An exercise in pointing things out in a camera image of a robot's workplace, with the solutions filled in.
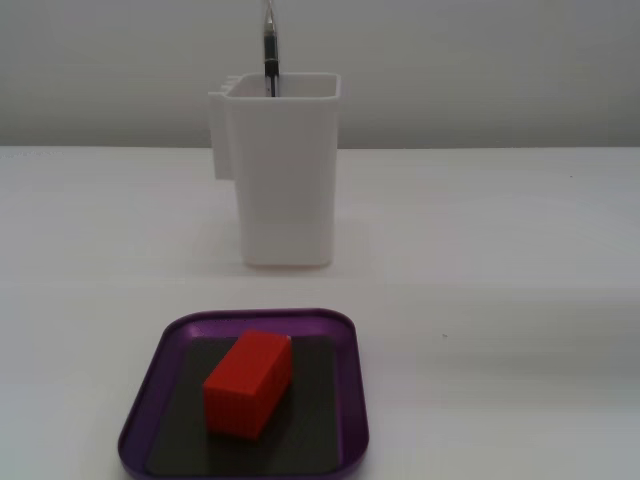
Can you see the red cube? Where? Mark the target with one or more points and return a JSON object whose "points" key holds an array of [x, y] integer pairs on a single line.
{"points": [[247, 385]]}

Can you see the white rectangular plastic container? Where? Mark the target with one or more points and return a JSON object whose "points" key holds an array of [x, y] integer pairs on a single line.
{"points": [[287, 190]]}

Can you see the purple square tray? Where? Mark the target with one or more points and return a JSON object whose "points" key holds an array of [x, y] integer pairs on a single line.
{"points": [[150, 400]]}

